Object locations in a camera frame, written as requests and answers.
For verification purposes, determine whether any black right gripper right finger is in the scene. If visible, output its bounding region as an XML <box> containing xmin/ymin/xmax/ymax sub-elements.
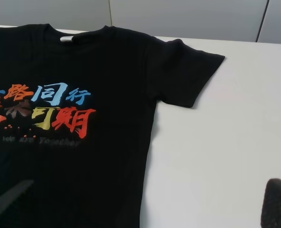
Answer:
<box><xmin>261</xmin><ymin>179</ymin><xmax>281</xmax><ymax>228</ymax></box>

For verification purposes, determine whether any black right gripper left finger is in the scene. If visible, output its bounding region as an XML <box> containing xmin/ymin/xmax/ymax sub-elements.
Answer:
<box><xmin>0</xmin><ymin>180</ymin><xmax>34</xmax><ymax>216</ymax></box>

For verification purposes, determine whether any black printed t-shirt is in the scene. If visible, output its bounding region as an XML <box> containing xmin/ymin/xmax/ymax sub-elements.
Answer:
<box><xmin>0</xmin><ymin>24</ymin><xmax>225</xmax><ymax>228</ymax></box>

